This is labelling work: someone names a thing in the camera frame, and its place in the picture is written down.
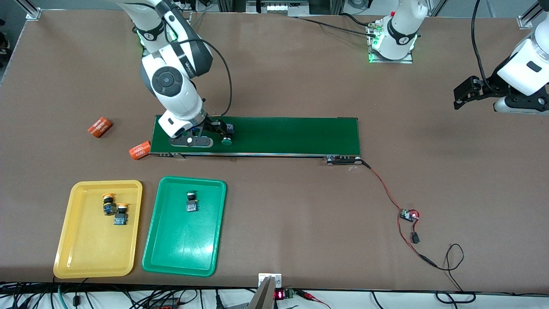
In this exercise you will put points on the orange 4680 battery cylinder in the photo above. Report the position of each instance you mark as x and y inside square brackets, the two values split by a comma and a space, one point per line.
[140, 151]
[100, 127]

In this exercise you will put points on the green plastic tray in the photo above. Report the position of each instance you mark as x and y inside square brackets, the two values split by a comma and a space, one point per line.
[184, 244]

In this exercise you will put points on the metal rack with light strip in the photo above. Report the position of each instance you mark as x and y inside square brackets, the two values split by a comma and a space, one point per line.
[279, 7]

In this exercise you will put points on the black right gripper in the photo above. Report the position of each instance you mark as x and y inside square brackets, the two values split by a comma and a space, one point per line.
[213, 125]

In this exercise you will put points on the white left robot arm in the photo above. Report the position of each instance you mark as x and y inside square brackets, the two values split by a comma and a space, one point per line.
[527, 64]

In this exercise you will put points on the yellow plastic tray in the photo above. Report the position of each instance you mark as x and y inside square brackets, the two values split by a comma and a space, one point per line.
[98, 249]

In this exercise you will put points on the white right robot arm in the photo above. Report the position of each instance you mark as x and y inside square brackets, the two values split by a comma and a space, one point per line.
[171, 81]

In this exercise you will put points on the grey camera post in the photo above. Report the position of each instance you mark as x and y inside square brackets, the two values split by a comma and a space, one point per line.
[262, 296]

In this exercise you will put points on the red black power lead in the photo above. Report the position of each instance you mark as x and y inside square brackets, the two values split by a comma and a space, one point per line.
[429, 260]

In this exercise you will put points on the aluminium frame profile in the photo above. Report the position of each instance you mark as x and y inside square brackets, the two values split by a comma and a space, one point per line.
[32, 12]
[526, 19]

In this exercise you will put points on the green push button switch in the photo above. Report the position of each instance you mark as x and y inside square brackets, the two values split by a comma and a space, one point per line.
[191, 207]
[227, 136]

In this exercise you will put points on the green belt conveyor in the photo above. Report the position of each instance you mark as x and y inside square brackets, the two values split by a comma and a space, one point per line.
[300, 135]

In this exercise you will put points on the red digit display module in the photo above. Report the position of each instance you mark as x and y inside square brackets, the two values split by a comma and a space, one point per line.
[279, 295]

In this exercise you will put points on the small green circuit board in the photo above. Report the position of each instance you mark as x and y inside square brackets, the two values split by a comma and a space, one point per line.
[408, 215]

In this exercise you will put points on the orange power strip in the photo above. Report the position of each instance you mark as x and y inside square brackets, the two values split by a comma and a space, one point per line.
[165, 304]

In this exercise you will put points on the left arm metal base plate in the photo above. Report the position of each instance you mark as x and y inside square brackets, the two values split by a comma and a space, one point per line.
[405, 60]

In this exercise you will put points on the white metal bracket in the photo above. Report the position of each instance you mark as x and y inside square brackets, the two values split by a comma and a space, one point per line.
[278, 281]

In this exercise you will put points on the yellow push button switch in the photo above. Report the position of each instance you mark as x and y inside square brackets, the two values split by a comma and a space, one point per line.
[109, 205]
[121, 216]

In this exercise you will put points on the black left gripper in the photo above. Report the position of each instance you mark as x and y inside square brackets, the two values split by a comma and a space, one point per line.
[490, 87]

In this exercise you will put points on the red clip leads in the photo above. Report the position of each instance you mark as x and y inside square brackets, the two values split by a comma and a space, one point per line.
[311, 296]

